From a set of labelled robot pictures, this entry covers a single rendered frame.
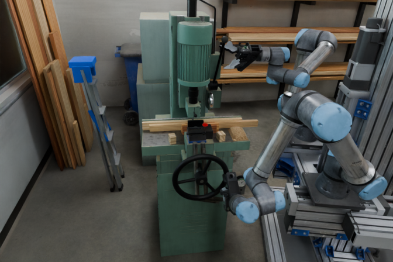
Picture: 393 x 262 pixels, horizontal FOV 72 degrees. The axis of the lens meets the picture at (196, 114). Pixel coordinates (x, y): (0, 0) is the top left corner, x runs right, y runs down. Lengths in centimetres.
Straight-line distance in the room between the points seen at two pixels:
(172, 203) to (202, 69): 83
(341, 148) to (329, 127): 15
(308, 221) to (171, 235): 87
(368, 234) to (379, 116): 53
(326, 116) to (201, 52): 69
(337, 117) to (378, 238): 71
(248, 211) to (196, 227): 89
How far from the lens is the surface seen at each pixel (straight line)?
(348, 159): 113
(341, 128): 98
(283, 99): 182
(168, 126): 158
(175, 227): 188
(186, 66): 139
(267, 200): 110
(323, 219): 153
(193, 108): 150
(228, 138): 154
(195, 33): 134
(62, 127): 270
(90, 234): 231
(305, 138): 181
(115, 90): 400
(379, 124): 153
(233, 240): 220
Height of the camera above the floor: 170
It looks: 27 degrees down
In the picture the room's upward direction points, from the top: 2 degrees clockwise
